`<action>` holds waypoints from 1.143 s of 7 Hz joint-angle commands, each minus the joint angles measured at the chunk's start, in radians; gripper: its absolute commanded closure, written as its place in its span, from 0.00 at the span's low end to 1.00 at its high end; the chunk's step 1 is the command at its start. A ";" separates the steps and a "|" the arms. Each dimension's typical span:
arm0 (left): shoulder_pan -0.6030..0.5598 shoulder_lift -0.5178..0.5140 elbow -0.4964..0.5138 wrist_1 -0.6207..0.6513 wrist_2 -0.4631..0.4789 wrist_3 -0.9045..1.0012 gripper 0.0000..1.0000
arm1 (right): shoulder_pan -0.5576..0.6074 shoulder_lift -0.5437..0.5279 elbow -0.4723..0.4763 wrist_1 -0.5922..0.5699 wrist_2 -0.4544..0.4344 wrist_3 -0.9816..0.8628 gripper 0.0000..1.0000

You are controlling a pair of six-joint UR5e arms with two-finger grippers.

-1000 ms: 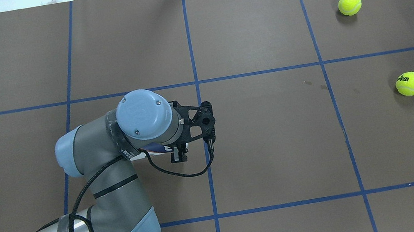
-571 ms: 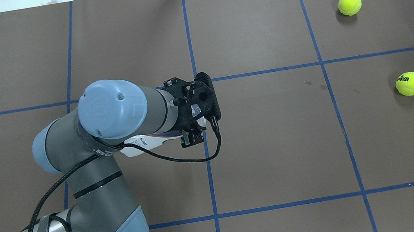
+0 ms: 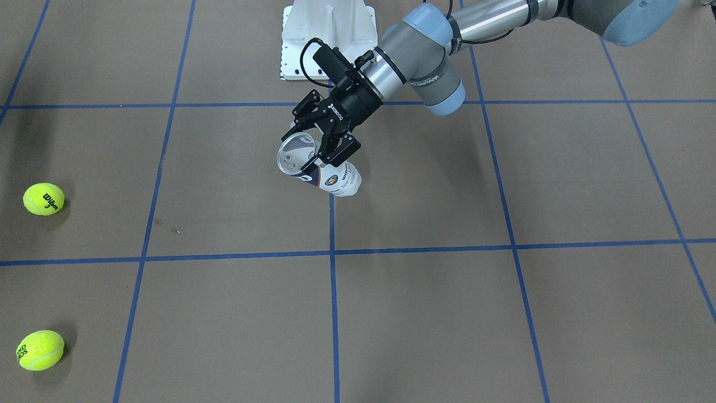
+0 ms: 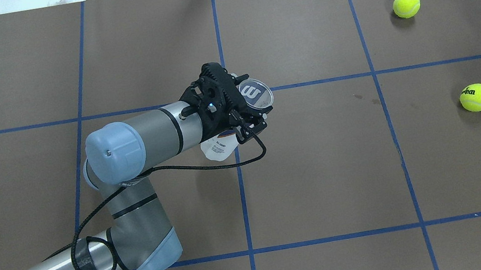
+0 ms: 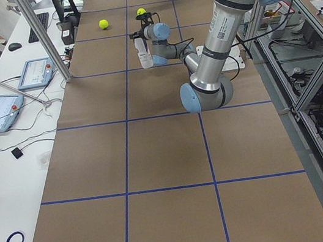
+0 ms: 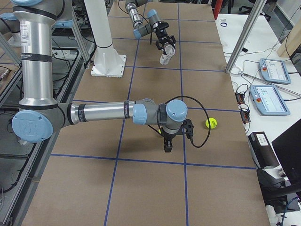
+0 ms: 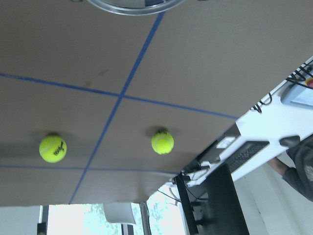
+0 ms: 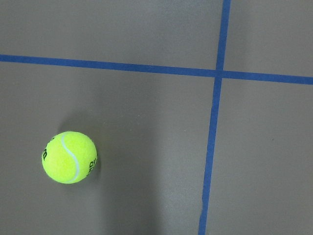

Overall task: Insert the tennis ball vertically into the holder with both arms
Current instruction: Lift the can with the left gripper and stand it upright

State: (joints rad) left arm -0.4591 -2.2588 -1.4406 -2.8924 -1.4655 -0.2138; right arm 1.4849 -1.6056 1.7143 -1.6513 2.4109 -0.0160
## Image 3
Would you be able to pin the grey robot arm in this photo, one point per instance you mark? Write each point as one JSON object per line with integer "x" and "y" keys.
{"x": 417, "y": 50}

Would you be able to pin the Wilson tennis ball can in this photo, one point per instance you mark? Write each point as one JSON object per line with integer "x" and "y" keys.
{"x": 296, "y": 158}

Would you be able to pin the yellow Wilson tennis ball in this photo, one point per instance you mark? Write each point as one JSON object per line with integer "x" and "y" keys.
{"x": 43, "y": 199}

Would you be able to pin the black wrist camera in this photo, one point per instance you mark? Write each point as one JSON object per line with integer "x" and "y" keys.
{"x": 341, "y": 72}

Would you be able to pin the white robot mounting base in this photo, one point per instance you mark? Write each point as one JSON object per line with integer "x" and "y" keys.
{"x": 349, "y": 26}

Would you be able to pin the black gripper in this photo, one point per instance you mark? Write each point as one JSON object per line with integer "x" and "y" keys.
{"x": 354, "y": 102}

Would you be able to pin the yellow Roland Garros tennis ball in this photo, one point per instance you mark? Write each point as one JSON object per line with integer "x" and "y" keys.
{"x": 40, "y": 350}

